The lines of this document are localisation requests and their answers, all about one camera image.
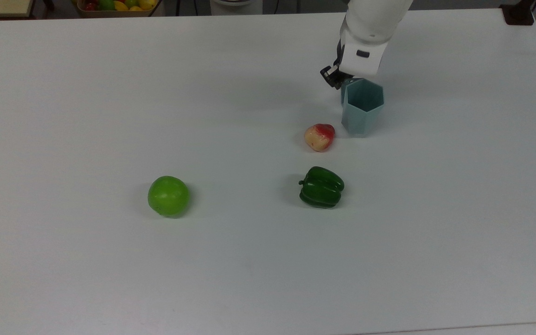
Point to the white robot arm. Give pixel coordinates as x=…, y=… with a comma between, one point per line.
x=375, y=18

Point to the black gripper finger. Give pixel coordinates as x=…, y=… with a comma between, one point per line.
x=327, y=76
x=343, y=82

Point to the teal hexagonal plastic mug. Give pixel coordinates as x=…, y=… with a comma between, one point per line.
x=361, y=118

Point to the wooden board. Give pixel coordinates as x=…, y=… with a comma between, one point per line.
x=0, y=7

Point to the red and yellow toy peach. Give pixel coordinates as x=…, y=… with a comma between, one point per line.
x=319, y=137

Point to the light green toy apple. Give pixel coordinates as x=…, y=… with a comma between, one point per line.
x=168, y=196

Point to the basket of toy fruit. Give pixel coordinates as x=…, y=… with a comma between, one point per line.
x=119, y=6

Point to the black square stand base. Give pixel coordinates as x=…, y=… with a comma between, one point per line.
x=519, y=13

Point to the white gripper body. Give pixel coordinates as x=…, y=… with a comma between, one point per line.
x=361, y=63

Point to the dark green toy bell pepper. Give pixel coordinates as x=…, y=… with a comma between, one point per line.
x=321, y=188

